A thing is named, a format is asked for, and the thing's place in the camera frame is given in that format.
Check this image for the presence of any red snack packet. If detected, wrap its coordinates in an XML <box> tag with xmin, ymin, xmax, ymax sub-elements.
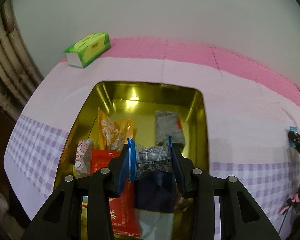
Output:
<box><xmin>90</xmin><ymin>148</ymin><xmax>141</xmax><ymax>238</ymax></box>

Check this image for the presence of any silver snack packet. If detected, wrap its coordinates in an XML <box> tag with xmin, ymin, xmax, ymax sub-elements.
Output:
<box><xmin>154</xmin><ymin>110</ymin><xmax>186</xmax><ymax>147</ymax></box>

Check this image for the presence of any maroon tin box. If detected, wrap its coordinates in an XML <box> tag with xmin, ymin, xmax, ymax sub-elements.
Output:
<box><xmin>52</xmin><ymin>81</ymin><xmax>211</xmax><ymax>240</ymax></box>

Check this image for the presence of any light blue snack packet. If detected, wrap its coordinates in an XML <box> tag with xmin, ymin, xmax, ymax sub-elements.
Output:
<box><xmin>286</xmin><ymin>125</ymin><xmax>298</xmax><ymax>147</ymax></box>

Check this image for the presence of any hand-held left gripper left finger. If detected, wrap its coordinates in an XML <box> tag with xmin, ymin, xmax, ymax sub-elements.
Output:
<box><xmin>21</xmin><ymin>144</ymin><xmax>129</xmax><ymax>240</ymax></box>

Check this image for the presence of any rattan chair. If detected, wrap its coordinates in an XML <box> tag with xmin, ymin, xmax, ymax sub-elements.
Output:
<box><xmin>0</xmin><ymin>2</ymin><xmax>45</xmax><ymax>123</ymax></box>

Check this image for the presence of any green tissue pack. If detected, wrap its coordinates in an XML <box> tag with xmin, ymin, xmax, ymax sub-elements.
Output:
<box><xmin>63</xmin><ymin>32</ymin><xmax>112</xmax><ymax>69</ymax></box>

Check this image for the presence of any pink foam mat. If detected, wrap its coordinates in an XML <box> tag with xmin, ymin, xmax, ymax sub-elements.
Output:
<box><xmin>60</xmin><ymin>37</ymin><xmax>300</xmax><ymax>109</ymax></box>

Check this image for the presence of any pink patterned snack packet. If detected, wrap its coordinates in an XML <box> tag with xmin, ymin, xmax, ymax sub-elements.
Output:
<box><xmin>75</xmin><ymin>138</ymin><xmax>95</xmax><ymax>177</ymax></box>

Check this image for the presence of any dark blue snack packet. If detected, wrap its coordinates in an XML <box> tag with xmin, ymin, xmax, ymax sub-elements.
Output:
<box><xmin>133</xmin><ymin>171</ymin><xmax>181</xmax><ymax>240</ymax></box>

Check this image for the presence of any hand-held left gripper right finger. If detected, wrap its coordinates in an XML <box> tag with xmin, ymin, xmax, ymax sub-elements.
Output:
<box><xmin>171</xmin><ymin>145</ymin><xmax>282</xmax><ymax>240</ymax></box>

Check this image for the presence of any yellow snack packet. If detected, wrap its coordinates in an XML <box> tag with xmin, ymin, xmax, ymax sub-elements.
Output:
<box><xmin>97</xmin><ymin>107</ymin><xmax>136</xmax><ymax>152</ymax></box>

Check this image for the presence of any blue wrapper dark snack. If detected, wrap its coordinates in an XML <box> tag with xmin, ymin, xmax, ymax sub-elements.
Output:
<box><xmin>127</xmin><ymin>135</ymin><xmax>173</xmax><ymax>183</ymax></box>

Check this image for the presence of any pink purple checked tablecloth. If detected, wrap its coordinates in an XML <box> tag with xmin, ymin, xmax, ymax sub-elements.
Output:
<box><xmin>4</xmin><ymin>56</ymin><xmax>300</xmax><ymax>240</ymax></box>

